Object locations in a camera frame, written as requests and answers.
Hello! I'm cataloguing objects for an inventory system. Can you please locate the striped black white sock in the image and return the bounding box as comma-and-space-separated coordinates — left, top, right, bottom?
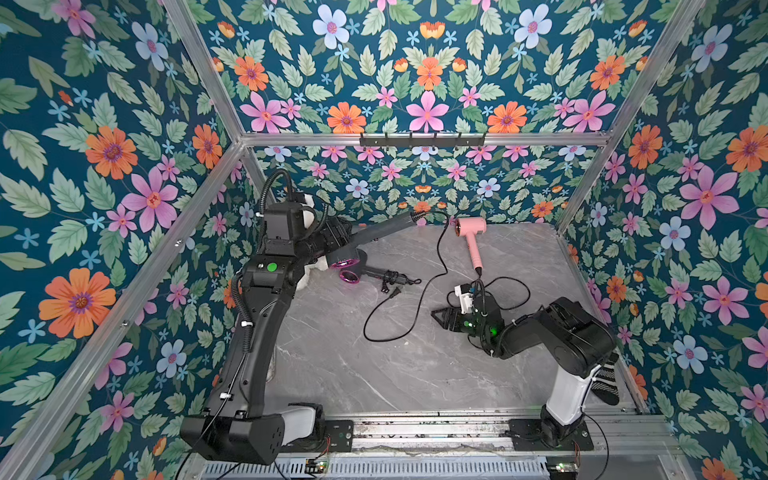
591, 352, 620, 406

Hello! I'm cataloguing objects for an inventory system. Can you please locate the dark grey hair dryer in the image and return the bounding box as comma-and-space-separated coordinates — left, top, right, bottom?
339, 264, 422, 293
324, 211, 426, 268

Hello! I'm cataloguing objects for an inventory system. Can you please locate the pink hair dryer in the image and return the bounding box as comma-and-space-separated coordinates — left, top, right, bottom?
455, 217, 487, 277

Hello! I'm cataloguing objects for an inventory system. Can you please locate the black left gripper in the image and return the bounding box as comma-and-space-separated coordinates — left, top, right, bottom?
289, 217, 351, 269

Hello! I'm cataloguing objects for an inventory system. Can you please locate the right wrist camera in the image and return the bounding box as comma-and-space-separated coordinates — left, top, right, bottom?
454, 283, 477, 315

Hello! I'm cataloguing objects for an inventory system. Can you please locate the black cord with plug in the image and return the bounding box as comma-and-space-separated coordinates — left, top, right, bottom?
362, 211, 452, 344

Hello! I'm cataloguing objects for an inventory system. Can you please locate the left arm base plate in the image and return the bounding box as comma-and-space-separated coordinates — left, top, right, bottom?
313, 419, 355, 453

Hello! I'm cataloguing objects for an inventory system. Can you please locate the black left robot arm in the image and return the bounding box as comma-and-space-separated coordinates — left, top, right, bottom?
180, 212, 352, 465

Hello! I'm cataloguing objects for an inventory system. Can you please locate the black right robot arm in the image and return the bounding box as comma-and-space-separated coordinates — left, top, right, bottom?
430, 292, 615, 438

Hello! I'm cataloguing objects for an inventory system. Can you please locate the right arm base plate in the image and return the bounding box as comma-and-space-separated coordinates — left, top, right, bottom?
505, 419, 594, 451

